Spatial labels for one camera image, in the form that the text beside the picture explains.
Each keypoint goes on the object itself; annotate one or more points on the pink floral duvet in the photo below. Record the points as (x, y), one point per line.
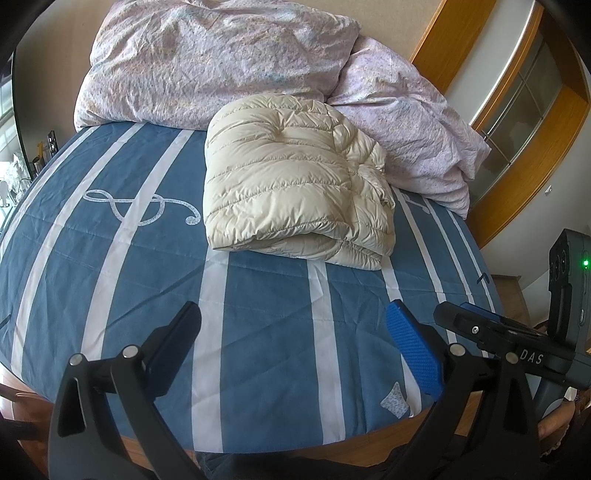
(207, 60)

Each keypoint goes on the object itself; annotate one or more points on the blue white striped bed sheet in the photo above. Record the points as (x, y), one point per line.
(115, 277)

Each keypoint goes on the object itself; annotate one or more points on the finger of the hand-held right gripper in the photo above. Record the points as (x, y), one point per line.
(480, 310)
(466, 327)

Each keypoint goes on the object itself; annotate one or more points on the flat screen television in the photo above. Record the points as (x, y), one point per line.
(9, 115)

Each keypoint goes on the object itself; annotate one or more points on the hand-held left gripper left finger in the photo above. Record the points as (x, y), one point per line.
(178, 332)

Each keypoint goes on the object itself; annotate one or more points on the person's right hand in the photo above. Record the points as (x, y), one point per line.
(556, 421)

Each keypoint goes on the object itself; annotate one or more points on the small dark object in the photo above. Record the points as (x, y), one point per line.
(51, 140)

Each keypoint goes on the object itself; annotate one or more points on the wooden door with glass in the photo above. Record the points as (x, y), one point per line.
(521, 120)

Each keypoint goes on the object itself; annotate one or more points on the beige puffer jacket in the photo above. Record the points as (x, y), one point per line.
(277, 184)

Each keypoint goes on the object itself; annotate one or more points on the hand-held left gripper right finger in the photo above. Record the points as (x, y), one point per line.
(415, 350)

